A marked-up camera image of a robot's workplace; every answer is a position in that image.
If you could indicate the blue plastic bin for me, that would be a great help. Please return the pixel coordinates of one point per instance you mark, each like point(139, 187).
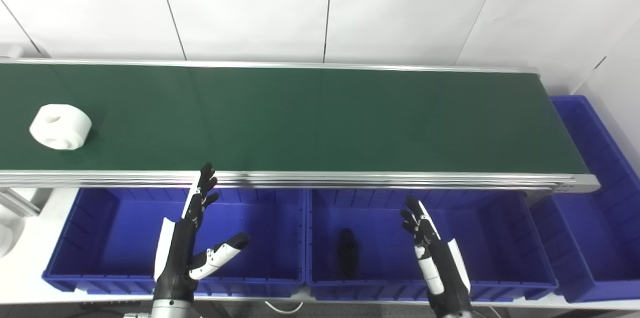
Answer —
point(125, 238)
point(600, 208)
point(500, 243)

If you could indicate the white ribbed spool part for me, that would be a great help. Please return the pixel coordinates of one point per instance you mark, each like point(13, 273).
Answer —
point(7, 233)

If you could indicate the black plastic part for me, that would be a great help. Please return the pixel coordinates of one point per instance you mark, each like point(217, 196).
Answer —
point(348, 255)

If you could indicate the green conveyor belt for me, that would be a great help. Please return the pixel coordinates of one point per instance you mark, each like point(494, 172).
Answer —
point(325, 123)

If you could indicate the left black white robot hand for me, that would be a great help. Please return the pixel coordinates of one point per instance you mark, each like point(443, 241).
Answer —
point(175, 258)

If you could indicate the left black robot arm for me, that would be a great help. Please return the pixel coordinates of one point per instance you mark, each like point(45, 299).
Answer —
point(171, 309)

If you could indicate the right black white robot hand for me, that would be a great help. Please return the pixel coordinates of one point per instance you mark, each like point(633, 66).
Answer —
point(442, 268)

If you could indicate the aluminium conveyor frame strut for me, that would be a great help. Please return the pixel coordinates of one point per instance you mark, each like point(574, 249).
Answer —
point(17, 203)

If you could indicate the white cylindrical plastic part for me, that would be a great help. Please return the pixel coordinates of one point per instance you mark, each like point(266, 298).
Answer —
point(75, 125)

